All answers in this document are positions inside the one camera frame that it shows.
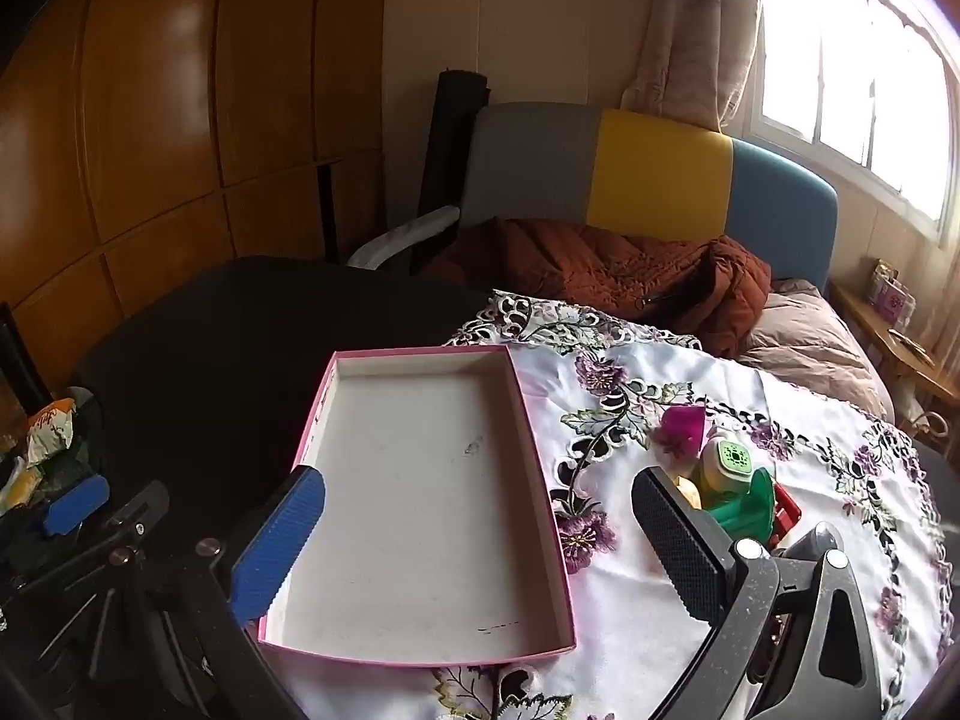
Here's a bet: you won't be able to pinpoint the yellow patterned oval soap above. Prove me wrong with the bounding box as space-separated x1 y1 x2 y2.
674 476 703 509

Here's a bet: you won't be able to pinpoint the green plastic bucket toy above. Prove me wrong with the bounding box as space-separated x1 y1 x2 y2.
704 468 776 546

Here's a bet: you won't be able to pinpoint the white green square dispenser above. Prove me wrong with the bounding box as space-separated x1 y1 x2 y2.
698 436 754 505

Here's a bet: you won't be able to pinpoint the red plastic block toy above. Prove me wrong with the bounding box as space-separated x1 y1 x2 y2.
766 483 802 548

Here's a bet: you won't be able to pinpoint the magenta plastic cup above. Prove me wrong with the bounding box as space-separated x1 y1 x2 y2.
652 405 706 458

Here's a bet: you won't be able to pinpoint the white cloth on sofa arm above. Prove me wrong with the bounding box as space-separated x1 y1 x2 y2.
347 205 460 270

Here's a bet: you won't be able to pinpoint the pink shallow cardboard box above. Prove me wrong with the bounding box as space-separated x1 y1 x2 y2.
259 346 576 668

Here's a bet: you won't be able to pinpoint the white floral embroidered tablecloth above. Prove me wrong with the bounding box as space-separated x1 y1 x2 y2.
257 289 959 720

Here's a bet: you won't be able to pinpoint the pale pink quilted blanket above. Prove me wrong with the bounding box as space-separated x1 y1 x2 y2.
737 280 895 422

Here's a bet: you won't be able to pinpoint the rust brown quilted jacket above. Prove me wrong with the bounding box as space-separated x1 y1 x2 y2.
425 218 771 358

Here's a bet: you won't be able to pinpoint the wooden side table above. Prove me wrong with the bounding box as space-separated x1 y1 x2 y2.
828 280 958 422

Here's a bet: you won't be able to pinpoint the purple box on side table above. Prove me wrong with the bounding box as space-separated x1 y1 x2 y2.
867 259 916 332

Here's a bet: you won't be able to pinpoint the grey yellow blue sofa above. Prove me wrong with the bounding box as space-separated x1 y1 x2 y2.
348 101 898 421

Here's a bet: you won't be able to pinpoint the wooden wardrobe panels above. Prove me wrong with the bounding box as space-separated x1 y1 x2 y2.
2 0 386 388

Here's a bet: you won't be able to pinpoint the beige patterned curtain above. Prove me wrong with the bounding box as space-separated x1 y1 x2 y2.
620 0 761 132

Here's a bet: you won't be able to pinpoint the white framed window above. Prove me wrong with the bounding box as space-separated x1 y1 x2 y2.
748 0 958 241

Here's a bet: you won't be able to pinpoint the black rolled mat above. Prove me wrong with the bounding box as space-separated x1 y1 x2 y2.
416 70 490 216

